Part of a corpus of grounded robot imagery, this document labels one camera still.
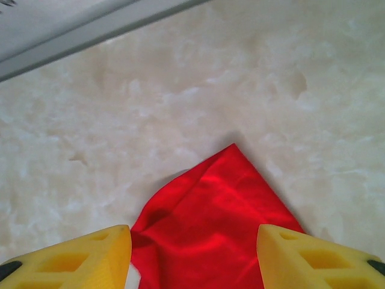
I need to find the aluminium frame rail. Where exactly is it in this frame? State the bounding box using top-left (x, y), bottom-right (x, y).
top-left (0, 0), bottom-right (211, 82)

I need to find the red printed t-shirt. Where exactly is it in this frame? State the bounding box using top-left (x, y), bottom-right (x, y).
top-left (129, 143), bottom-right (307, 289)

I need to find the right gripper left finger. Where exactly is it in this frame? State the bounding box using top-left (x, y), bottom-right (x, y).
top-left (0, 224), bottom-right (132, 289)

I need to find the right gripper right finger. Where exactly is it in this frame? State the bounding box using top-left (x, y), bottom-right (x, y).
top-left (257, 223), bottom-right (385, 289)

